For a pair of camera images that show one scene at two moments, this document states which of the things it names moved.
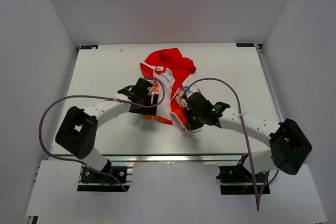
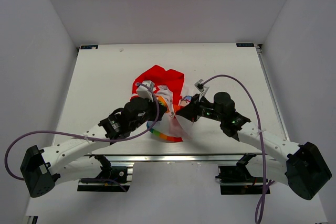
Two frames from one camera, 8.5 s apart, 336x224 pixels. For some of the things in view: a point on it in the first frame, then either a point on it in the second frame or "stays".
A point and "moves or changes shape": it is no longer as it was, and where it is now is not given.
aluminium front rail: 179,158 stays
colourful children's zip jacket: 169,70 moves or changes shape
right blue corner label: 245,45 stays
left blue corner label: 88,46 stays
